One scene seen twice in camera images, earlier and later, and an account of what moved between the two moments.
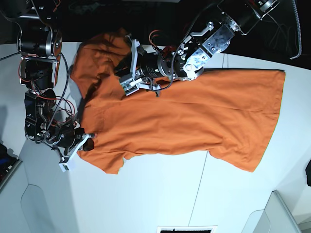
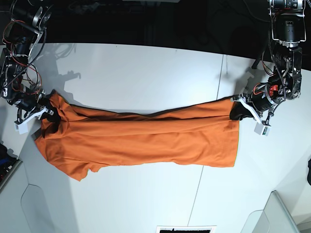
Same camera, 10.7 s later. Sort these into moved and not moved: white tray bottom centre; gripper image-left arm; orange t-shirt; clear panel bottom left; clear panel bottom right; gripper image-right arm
Moved: gripper image-right arm; gripper image-left arm; orange t-shirt
Not moved: clear panel bottom right; white tray bottom centre; clear panel bottom left
